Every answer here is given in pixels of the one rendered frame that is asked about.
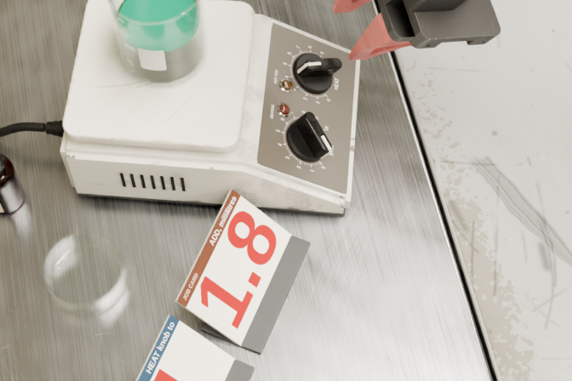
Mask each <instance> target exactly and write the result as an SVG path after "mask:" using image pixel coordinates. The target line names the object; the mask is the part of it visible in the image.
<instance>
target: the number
mask: <svg viewBox="0 0 572 381"><path fill-rule="evenodd" d="M226 359H227V357H225V356H224V355H222V354H221V353H220V352H218V351H217V350H215V349H214V348H212V347H211V346H209V345H208V344H206V343H204V342H203V341H202V340H201V339H199V338H198V337H196V336H195V335H193V334H192V333H190V332H188V331H187V330H186V329H185V328H183V327H181V326H180V325H179V324H178V325H177V327H176V329H175V330H174V333H173V335H172V338H171V339H170V341H169V344H168V346H167V348H166V350H165V351H164V353H163V356H162V358H161V360H160V362H159V363H158V365H157V368H156V371H155V372H154V374H153V376H152V379H151V381H217V378H218V377H219V375H220V372H221V370H222V367H223V366H224V364H225V362H226Z"/></svg>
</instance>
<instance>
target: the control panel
mask: <svg viewBox="0 0 572 381"><path fill-rule="evenodd" d="M304 53H313V54H317V55H318V56H320V57H321V58H323V59H325V58H338V59H340V60H341V62H342V67H341V68H340V69H339V70H338V71H337V72H336V73H335V74H334V75H333V82H332V85H331V87H330V88H329V89H328V90H327V91H326V92H325V93H323V94H312V93H309V92H307V91H306V90H305V89H303V87H301V85H299V83H298V82H297V81H296V79H295V75H294V71H293V66H294V62H295V60H296V59H297V58H298V57H299V56H300V55H301V54H304ZM348 55H349V53H347V52H345V51H342V50H340V49H337V48H334V47H332V46H329V45H328V44H325V43H321V42H319V41H318V40H315V39H313V38H310V37H307V36H305V35H302V34H300V33H298V32H296V31H292V30H290V29H288V28H286V27H283V26H280V25H278V24H275V23H272V32H271V40H270V48H269V55H268V63H267V71H266V86H265V93H264V101H263V109H262V117H261V125H260V138H259V146H258V154H257V163H259V164H260V165H261V166H264V167H267V168H271V169H274V170H276V171H278V172H281V173H286V174H288V175H291V176H294V177H296V178H298V179H303V180H305V181H308V182H311V183H313V184H315V185H320V186H322V187H325V188H328V189H331V190H332V191H337V192H339V193H342V194H346V193H347V182H348V170H349V158H350V145H351V133H352V109H353V97H354V85H355V72H356V61H355V60H350V59H349V56H348ZM284 80H288V81H290V82H291V83H292V88H291V89H290V90H286V89H284V88H283V85H282V82H283V81H284ZM282 104H285V105H287V106H288V107H289V114H288V115H284V114H283V113H282V112H281V111H280V109H279V107H280V105H282ZM308 111H310V112H312V113H313V114H314V116H315V117H316V118H317V120H318V122H319V124H320V126H321V127H322V129H323V131H324V132H325V134H326V136H327V137H328V139H329V142H330V143H331V145H332V152H330V153H329V154H328V155H327V156H325V157H324V158H322V159H320V160H318V161H316V162H305V161H302V160H301V159H300V158H298V157H297V156H296V155H295V154H294V153H293V152H292V151H291V150H290V148H289V145H288V142H287V138H286V134H287V130H288V128H289V125H290V124H291V123H293V122H294V121H296V120H297V119H298V118H300V117H301V116H302V115H304V114H305V113H306V112H308Z"/></svg>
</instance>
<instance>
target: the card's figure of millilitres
mask: <svg viewBox="0 0 572 381"><path fill-rule="evenodd" d="M283 236H284V232H282V231H281V230H279V229H278V228H277V227H276V226H275V225H273V224H272V223H271V222H270V221H268V220H267V219H265V218H264V217H263V216H261V215H260V214H259V213H257V212H256V211H255V210H254V209H253V208H251V207H250V206H249V205H247V204H246V203H245V202H243V201H242V200H241V199H239V200H238V202H237V205H236V207H235V208H234V210H233V212H232V215H231V217H230V219H229V221H228V223H227V225H226V228H225V229H224V231H223V233H222V235H221V237H220V240H219V241H218V243H217V245H216V247H215V249H214V252H213V254H212V256H211V258H210V260H209V262H208V264H207V266H206V268H205V270H204V272H203V274H202V276H201V278H200V280H199V282H198V284H197V287H196V289H195V291H194V293H193V295H192V297H191V299H190V301H189V303H188V304H189V305H190V306H192V307H193V308H194V309H196V310H198V311H199V312H201V313H202V314H203V315H205V316H207V317H208V318H209V319H210V320H212V321H213V322H215V323H216V324H218V325H219V326H221V327H222V328H224V329H225V330H227V331H228V332H229V333H231V334H232V335H233V336H235V337H237V336H238V334H239V332H240V329H241V327H242V325H243V323H244V321H245V318H246V316H247V314H248V313H249V310H250V307H251V305H252V303H253V302H254V300H255V296H256V294H257V293H258V291H259V289H260V285H261V283H262V282H263V280H264V278H265V275H266V273H267V271H268V269H269V267H270V264H271V262H272V260H273V258H274V255H275V253H276V251H277V249H278V247H279V244H280V242H281V241H282V239H283Z"/></svg>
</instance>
